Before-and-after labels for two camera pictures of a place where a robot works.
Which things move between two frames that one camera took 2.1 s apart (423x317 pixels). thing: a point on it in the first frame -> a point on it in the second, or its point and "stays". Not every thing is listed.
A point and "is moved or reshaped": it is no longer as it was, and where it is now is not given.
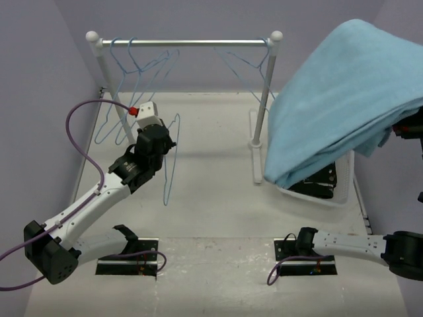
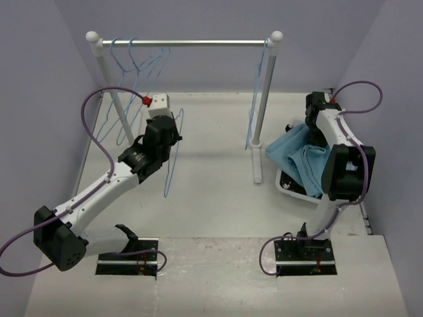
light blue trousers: (349, 96) is moved or reshaped
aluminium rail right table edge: (363, 212) stays
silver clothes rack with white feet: (98, 43) stays
